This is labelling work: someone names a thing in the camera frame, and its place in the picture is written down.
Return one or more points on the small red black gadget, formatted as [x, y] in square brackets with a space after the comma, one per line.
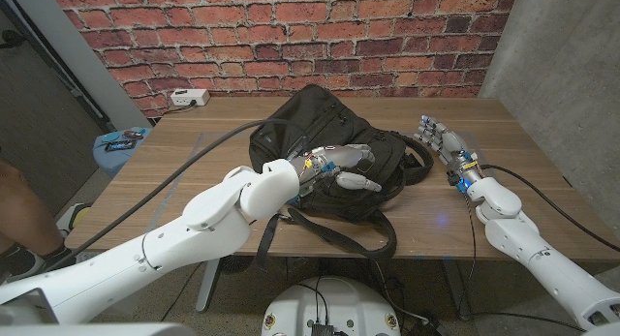
[133, 133]

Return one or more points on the grey table leg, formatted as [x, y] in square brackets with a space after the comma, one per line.
[208, 287]
[455, 287]

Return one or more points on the black smartphone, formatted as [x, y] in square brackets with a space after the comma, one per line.
[120, 145]

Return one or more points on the black backpack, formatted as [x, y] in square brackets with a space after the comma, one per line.
[315, 118]

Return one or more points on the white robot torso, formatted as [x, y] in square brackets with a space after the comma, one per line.
[329, 307]

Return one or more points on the white yellow sneaker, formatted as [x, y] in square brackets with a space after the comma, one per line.
[75, 215]

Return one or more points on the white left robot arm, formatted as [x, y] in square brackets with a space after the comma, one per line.
[194, 239]

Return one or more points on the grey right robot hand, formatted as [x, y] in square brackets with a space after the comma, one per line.
[450, 144]

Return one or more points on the red brick print backdrop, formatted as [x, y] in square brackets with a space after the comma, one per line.
[290, 36]

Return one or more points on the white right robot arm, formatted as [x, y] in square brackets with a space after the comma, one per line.
[533, 253]

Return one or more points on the white power strip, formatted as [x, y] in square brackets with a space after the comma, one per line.
[189, 97]

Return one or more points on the grey black sneaker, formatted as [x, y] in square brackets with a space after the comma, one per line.
[24, 263]

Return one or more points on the person's bare leg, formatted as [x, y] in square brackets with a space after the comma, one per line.
[19, 215]

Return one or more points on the blue round stool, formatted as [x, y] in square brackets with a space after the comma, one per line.
[114, 161]

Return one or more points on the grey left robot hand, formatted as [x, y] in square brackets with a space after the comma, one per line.
[339, 157]

